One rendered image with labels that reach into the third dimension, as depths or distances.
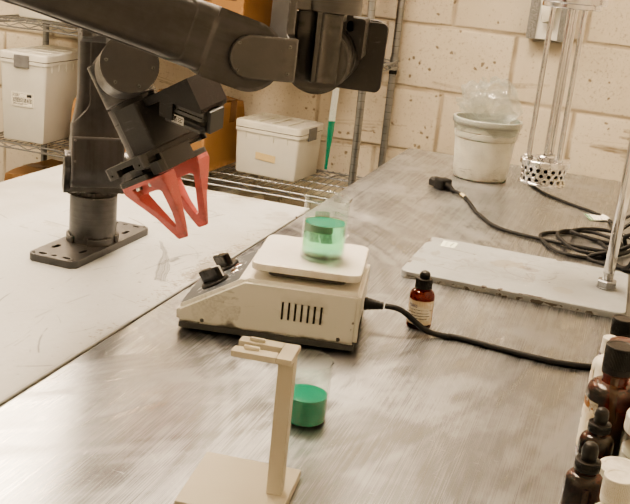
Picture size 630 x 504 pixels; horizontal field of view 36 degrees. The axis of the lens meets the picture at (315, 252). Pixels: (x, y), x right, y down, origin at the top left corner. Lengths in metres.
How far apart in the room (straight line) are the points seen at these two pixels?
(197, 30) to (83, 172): 0.52
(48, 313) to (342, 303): 0.33
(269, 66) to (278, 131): 2.48
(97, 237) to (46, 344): 0.32
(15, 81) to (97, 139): 2.37
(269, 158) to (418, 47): 0.65
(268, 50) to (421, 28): 2.66
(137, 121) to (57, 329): 0.24
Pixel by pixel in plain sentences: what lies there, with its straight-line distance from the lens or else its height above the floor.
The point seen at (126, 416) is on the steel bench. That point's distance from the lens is 0.88.
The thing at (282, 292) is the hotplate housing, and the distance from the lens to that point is 1.03.
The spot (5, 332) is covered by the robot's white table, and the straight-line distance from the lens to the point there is 1.06.
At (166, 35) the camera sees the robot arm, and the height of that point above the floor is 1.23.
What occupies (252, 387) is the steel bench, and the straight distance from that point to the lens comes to 0.95.
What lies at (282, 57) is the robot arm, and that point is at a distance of 0.80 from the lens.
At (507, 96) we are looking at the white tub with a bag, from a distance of 1.98.
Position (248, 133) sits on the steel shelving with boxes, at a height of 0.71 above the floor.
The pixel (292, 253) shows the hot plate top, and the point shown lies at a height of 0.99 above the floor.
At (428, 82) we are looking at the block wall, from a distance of 3.44.
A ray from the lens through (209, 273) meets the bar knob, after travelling 1.07.
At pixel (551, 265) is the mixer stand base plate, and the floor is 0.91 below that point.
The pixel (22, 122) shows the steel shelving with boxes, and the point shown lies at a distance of 3.64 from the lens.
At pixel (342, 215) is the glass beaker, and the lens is 1.04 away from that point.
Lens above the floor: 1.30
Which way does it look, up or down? 17 degrees down
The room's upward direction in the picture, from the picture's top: 6 degrees clockwise
